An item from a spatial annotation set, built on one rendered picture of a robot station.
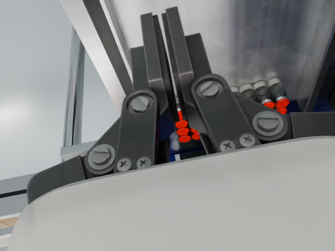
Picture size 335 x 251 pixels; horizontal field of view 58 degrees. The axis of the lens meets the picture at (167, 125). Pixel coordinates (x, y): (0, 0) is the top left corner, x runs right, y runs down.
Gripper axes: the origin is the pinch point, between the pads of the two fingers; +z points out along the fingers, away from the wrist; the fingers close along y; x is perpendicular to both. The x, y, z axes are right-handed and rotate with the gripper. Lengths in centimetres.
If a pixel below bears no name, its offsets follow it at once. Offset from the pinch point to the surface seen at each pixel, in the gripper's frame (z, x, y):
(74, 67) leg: 63, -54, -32
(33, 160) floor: 111, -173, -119
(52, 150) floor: 111, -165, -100
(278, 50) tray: 22.2, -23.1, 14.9
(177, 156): 21, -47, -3
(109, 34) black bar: 20.4, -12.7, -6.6
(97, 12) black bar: 20.4, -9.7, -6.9
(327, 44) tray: 18.9, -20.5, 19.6
